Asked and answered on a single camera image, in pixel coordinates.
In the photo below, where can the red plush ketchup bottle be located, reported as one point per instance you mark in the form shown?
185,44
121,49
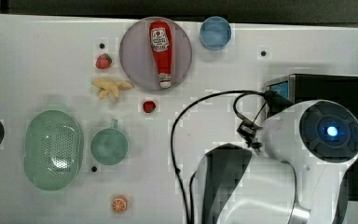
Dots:
160,39

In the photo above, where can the large toy strawberry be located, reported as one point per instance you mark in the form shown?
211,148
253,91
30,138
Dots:
104,61

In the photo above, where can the grey round plate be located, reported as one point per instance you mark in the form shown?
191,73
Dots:
137,59

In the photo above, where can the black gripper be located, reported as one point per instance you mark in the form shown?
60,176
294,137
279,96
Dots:
248,133

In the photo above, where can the yellow toy banana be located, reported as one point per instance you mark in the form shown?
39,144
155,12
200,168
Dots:
108,86

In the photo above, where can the small toy strawberry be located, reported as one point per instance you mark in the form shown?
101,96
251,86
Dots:
149,106

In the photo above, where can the toy orange slice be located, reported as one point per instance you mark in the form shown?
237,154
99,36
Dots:
119,204

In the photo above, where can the blue bowl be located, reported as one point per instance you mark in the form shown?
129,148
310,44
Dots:
215,33

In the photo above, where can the black toaster oven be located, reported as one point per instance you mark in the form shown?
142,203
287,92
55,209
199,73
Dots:
304,87

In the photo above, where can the green colander basket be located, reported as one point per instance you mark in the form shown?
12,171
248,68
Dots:
53,150

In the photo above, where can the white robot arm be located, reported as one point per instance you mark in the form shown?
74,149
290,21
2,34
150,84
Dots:
296,177

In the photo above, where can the green cup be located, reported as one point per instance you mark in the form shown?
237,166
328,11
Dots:
109,145

